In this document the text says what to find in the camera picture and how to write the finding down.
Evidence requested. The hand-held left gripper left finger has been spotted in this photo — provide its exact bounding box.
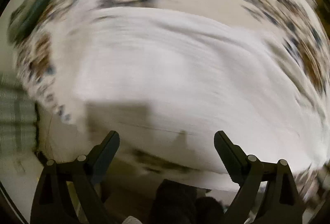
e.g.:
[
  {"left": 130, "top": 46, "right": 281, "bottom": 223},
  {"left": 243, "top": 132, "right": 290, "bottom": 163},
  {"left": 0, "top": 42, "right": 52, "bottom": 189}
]
[{"left": 29, "top": 130, "right": 120, "bottom": 224}]

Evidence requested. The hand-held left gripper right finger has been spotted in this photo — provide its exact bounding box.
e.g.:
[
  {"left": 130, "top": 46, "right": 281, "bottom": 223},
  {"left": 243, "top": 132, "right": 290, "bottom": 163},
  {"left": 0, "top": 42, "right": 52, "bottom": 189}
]
[{"left": 214, "top": 130, "right": 306, "bottom": 224}]

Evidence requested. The white towel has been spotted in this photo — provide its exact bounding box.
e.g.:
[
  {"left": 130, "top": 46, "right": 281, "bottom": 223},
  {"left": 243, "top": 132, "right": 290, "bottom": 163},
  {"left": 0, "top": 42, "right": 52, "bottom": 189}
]
[{"left": 52, "top": 7, "right": 328, "bottom": 192}]

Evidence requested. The dark cloth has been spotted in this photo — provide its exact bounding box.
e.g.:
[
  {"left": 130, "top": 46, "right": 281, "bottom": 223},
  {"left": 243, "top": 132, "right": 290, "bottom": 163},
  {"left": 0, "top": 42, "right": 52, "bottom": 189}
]
[{"left": 151, "top": 179, "right": 225, "bottom": 224}]

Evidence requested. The plaid cloth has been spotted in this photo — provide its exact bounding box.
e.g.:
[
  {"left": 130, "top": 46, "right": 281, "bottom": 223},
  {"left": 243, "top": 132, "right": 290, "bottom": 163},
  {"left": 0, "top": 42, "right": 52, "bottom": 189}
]
[{"left": 0, "top": 73, "right": 38, "bottom": 155}]

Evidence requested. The dark green object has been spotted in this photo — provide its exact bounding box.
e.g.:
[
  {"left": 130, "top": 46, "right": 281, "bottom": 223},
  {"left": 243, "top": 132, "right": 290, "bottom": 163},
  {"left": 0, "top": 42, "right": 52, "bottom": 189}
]
[{"left": 9, "top": 0, "right": 53, "bottom": 42}]

